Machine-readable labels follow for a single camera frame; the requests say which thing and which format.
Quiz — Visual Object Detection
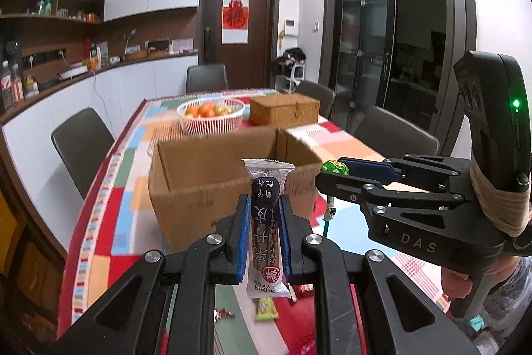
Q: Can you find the clear water bottle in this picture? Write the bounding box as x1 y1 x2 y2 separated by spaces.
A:
0 62 13 110

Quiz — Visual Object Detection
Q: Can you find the white power cable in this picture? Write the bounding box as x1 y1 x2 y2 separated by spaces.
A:
92 70 105 106

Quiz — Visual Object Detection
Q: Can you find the black bag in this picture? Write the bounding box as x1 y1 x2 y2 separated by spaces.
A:
278 47 306 67

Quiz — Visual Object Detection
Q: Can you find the glass display cabinet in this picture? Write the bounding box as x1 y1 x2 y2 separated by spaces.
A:
0 168 69 355

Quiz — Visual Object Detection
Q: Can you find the white sideboard with dark top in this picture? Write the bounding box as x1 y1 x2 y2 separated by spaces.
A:
0 53 199 198

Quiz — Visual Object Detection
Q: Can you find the dark sliding glass door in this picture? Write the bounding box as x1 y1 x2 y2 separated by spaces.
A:
324 0 476 135

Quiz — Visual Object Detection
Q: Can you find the small yellow-green packet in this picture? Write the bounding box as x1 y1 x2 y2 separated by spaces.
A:
253 297 278 322

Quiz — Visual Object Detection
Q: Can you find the white storage rack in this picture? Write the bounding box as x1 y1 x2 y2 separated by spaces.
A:
278 64 306 93

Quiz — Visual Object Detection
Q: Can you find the pile of oranges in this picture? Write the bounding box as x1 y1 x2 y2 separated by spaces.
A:
185 102 233 118

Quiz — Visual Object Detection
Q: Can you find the wall power strip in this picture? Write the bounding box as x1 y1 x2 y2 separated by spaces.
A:
23 47 67 65

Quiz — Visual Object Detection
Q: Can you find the red hanging wall calendar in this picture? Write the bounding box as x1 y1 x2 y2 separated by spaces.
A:
222 0 250 45

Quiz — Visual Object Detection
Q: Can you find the wicker box with lid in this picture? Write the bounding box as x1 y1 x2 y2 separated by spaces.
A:
249 94 321 129

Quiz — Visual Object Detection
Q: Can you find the dark brown door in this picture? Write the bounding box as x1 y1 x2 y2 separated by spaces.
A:
200 0 281 89

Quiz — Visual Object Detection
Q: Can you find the colourful checked tablecloth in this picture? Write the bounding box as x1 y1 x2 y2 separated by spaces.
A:
56 89 454 355

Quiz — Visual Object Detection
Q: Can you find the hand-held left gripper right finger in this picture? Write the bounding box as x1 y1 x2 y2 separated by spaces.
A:
278 195 478 355

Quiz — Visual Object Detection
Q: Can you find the person's right hand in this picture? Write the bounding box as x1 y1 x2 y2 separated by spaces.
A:
441 268 472 301

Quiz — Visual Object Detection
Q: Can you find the brown cardboard box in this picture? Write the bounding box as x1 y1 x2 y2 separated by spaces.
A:
147 127 325 254

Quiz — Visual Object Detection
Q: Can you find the long brown snack packet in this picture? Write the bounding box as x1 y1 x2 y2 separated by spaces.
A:
242 159 295 298

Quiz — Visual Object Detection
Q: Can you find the dark grey dining chair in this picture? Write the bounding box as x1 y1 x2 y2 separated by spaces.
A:
186 64 229 93
293 81 336 118
51 107 116 200
353 106 440 162

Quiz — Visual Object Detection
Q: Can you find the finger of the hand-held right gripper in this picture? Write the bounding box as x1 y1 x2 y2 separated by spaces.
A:
336 154 473 183
315 171 465 215

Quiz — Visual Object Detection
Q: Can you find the white plastic fruit basket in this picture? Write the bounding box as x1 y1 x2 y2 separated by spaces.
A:
177 97 246 136

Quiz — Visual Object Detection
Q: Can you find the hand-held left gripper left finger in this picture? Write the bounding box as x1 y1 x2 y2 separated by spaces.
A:
50 195 252 355

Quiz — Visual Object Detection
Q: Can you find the green lollipop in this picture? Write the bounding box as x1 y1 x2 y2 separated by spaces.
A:
321 159 351 239

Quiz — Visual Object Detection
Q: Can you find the red labelled bottle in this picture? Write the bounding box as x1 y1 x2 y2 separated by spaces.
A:
12 64 25 104

